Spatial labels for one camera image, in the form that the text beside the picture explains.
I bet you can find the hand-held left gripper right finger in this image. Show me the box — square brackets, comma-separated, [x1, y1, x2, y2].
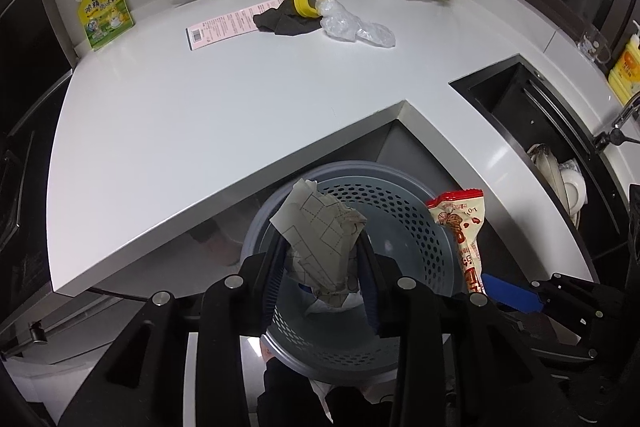
[352, 234, 588, 427]

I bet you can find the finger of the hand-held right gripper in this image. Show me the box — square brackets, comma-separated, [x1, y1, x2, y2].
[531, 345, 601, 361]
[481, 273, 551, 315]

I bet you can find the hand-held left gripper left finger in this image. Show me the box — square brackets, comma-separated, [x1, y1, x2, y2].
[57, 239, 291, 427]

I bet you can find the white tissue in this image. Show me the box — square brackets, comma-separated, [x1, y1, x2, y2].
[305, 291, 363, 315]

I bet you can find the printed paper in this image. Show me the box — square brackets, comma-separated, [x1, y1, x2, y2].
[270, 178, 368, 308]

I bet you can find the grey perforated waste basket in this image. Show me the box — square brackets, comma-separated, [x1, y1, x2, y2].
[241, 161, 460, 383]

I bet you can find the red and cream snack wrapper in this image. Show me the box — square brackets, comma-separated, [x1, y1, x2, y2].
[426, 189, 487, 297]

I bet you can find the white bowl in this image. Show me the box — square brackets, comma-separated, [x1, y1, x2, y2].
[560, 162, 587, 215]

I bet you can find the cream plate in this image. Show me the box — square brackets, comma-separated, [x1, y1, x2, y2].
[527, 144, 566, 208]

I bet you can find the chrome faucet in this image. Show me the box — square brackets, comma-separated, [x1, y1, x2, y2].
[592, 92, 640, 152]

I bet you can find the black sink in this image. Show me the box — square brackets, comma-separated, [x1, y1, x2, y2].
[448, 53, 631, 268]

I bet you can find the yellow dish soap bottle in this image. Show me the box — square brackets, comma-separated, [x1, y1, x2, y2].
[607, 21, 640, 105]

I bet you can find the black cloth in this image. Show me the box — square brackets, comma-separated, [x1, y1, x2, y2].
[252, 0, 325, 36]

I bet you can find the pink paper strip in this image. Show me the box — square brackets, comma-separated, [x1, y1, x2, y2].
[186, 0, 287, 51]

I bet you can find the clear plastic bag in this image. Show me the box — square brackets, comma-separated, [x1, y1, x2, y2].
[316, 0, 397, 48]

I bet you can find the clear glass cup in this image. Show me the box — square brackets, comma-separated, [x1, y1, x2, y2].
[577, 27, 613, 64]

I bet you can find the green and yellow refill pouch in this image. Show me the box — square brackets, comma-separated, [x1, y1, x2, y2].
[75, 0, 136, 52]

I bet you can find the black integrated stove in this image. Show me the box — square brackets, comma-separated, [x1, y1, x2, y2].
[0, 0, 76, 323]

